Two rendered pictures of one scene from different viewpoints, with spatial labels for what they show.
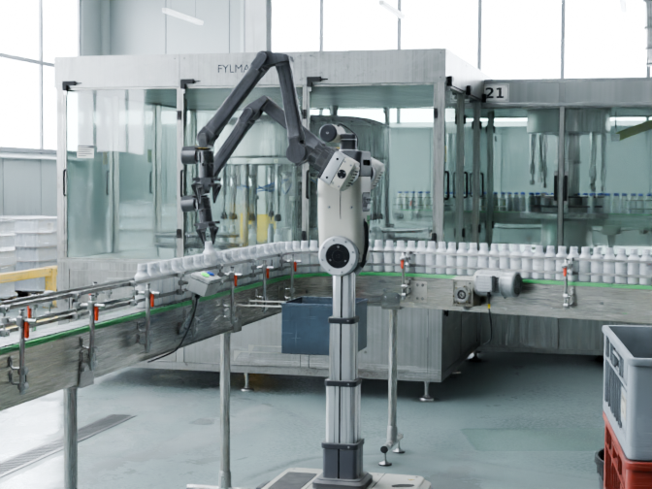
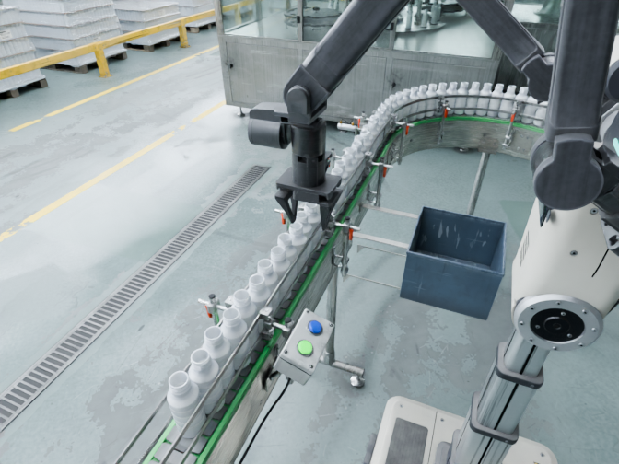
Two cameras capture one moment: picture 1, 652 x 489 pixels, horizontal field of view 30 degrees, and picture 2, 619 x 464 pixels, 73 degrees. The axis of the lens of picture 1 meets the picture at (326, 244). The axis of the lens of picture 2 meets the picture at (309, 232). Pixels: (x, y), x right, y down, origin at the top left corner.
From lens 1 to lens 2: 413 cm
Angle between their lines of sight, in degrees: 34
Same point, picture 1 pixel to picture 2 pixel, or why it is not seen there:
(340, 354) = (503, 409)
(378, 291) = (478, 135)
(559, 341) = not seen: hidden behind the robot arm
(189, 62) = not seen: outside the picture
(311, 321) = (444, 278)
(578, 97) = not seen: outside the picture
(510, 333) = (511, 79)
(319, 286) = (423, 133)
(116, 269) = (257, 44)
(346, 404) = (496, 452)
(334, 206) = (588, 254)
